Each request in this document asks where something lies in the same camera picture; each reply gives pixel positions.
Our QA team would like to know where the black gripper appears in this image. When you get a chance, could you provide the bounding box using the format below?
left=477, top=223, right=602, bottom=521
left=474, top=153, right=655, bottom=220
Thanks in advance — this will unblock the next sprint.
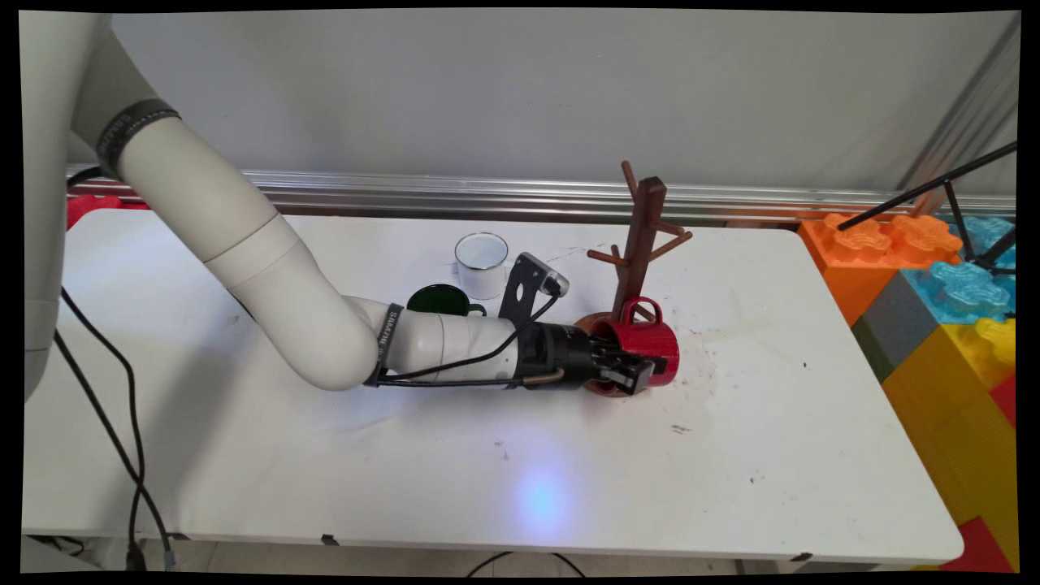
left=516, top=323, right=656, bottom=397

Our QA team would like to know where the red ceramic mug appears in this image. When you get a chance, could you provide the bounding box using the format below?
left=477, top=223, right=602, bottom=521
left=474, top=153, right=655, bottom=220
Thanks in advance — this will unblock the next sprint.
left=583, top=297, right=680, bottom=397

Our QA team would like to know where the brown wooden mug tree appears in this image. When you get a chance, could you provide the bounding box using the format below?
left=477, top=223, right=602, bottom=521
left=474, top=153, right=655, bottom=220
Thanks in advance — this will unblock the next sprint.
left=573, top=161, right=694, bottom=336

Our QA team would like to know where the white enamel mug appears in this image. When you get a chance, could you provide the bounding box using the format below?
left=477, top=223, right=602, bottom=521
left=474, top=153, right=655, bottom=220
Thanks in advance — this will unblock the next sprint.
left=454, top=232, right=510, bottom=301

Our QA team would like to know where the dark green mug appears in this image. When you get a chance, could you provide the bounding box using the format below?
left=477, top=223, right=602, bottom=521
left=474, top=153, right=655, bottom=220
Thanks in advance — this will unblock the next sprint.
left=406, top=284, right=488, bottom=318

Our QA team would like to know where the orange toy block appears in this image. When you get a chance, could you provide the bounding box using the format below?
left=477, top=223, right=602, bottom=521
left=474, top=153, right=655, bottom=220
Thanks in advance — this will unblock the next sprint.
left=798, top=214, right=964, bottom=326

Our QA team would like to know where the grey toy block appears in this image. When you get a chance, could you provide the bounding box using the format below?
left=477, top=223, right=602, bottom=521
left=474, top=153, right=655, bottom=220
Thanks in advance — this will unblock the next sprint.
left=851, top=272, right=943, bottom=383

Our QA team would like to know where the yellow toy block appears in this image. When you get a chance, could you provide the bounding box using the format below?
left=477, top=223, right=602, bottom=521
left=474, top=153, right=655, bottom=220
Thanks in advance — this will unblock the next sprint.
left=882, top=318, right=1019, bottom=570

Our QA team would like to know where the light blue toy block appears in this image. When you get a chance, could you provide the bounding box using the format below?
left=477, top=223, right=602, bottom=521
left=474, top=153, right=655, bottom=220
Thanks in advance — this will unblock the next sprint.
left=900, top=262, right=1016, bottom=326
left=947, top=218, right=1016, bottom=273

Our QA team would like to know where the black tripod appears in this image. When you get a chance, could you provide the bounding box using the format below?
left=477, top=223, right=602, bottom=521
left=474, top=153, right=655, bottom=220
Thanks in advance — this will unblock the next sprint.
left=837, top=142, right=1018, bottom=273

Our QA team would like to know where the red toy block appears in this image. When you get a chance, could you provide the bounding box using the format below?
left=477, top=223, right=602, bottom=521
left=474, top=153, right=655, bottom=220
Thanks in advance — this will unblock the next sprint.
left=942, top=518, right=1012, bottom=574

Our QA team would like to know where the red toy piece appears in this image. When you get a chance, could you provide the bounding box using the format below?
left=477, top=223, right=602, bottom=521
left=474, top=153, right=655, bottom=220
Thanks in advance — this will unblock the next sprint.
left=67, top=193, right=151, bottom=230

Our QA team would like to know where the black camera cable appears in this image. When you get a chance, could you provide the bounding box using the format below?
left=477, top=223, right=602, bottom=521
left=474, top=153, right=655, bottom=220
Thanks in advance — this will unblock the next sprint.
left=378, top=284, right=566, bottom=383

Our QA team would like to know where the black cable with metal plug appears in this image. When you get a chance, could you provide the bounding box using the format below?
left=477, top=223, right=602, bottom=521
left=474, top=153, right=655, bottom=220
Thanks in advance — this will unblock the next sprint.
left=380, top=368, right=566, bottom=389

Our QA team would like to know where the aluminium frame rail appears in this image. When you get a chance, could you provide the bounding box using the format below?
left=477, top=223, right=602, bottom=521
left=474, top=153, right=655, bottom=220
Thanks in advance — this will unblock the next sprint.
left=69, top=167, right=1016, bottom=228

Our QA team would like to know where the black floor cable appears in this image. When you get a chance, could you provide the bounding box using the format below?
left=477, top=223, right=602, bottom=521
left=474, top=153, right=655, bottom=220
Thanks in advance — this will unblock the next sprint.
left=465, top=551, right=586, bottom=578

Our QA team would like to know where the black velcro cable strap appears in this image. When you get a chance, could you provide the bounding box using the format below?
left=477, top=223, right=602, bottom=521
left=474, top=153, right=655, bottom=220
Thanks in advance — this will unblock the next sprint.
left=366, top=303, right=405, bottom=388
left=96, top=99, right=181, bottom=176

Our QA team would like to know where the aluminium frame post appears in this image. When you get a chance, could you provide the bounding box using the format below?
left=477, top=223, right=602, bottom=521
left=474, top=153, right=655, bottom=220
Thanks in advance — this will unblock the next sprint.
left=898, top=16, right=1021, bottom=196

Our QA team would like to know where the black hanging cable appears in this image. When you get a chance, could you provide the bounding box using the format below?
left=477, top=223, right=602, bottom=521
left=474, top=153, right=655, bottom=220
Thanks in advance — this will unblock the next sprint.
left=53, top=284, right=178, bottom=571

